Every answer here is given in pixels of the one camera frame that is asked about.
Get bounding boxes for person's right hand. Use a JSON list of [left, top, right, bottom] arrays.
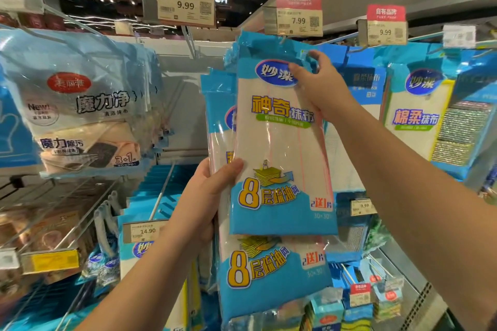
[[289, 50, 358, 123]]

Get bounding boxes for person's left hand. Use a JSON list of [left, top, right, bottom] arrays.
[[172, 158, 245, 247]]

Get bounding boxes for blue-label white cloth packet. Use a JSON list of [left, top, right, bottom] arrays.
[[322, 43, 385, 196]]

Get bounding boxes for white cloth packets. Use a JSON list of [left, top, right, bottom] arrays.
[[200, 69, 335, 322], [229, 32, 339, 236]]

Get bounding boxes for cotton-soft cloth packet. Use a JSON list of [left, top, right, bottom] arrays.
[[384, 43, 459, 161]]

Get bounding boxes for hung scouring pad packet bunch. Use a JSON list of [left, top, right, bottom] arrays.
[[431, 48, 497, 180]]

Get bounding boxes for blue steel-cloth packets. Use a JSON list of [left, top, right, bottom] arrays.
[[326, 195, 374, 263]]

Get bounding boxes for person's right forearm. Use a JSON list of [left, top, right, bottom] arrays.
[[334, 106, 497, 331]]

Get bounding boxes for metal peg hook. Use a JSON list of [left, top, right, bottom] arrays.
[[149, 164, 176, 221], [180, 26, 199, 60]]

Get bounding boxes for yellowish price tag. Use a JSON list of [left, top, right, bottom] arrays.
[[351, 197, 377, 218], [124, 220, 170, 244]]

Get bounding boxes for red white price tag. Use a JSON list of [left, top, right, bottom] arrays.
[[357, 5, 408, 47], [264, 0, 324, 38], [142, 0, 216, 29]]

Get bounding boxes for hanging grey packets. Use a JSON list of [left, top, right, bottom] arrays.
[[0, 28, 168, 180]]

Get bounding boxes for hanging brownish packets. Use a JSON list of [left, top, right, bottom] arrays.
[[0, 183, 102, 289]]

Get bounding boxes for bright yellow price tag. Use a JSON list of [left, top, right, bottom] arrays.
[[19, 248, 81, 275]]

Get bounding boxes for striped sponge packets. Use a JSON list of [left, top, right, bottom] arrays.
[[306, 257, 405, 331]]

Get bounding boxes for pale white price tag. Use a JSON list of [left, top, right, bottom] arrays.
[[0, 248, 20, 270]]

